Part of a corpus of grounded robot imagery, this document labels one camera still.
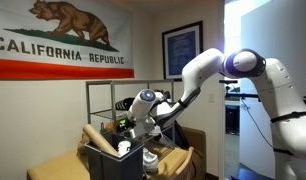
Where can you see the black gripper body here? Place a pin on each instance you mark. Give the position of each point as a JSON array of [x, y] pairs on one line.
[[129, 126]]

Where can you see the green capped clear bottle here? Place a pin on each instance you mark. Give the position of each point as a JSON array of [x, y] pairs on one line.
[[122, 124]]

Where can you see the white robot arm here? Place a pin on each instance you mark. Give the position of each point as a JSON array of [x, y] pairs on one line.
[[206, 66]]

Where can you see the black plastic bucket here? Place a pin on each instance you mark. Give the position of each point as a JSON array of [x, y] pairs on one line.
[[114, 166]]

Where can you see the grey metal shoe rack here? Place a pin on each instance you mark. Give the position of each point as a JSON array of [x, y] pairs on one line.
[[88, 100]]

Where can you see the orange and white package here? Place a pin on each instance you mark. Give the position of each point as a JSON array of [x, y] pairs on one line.
[[111, 126]]

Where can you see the white crumpled object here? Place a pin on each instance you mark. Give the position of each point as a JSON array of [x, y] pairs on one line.
[[124, 148]]

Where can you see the brown cardboard tube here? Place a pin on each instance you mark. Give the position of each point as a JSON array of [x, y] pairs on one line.
[[99, 139]]

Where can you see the white sneaker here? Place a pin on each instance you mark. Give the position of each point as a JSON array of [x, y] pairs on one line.
[[150, 161]]

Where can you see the navy sneaker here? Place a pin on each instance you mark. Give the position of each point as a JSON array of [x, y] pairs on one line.
[[166, 94]]

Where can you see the black backpack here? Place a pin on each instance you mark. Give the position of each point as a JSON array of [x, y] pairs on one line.
[[180, 135]]

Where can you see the beige table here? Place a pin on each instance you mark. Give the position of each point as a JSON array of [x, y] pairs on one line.
[[59, 166]]

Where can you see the black framed blue picture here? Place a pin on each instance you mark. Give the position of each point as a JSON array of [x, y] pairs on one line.
[[183, 50]]

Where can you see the California Republic flag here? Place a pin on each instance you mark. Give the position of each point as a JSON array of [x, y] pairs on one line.
[[59, 50]]

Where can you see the white light switch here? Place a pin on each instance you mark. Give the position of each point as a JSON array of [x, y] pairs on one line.
[[211, 98]]

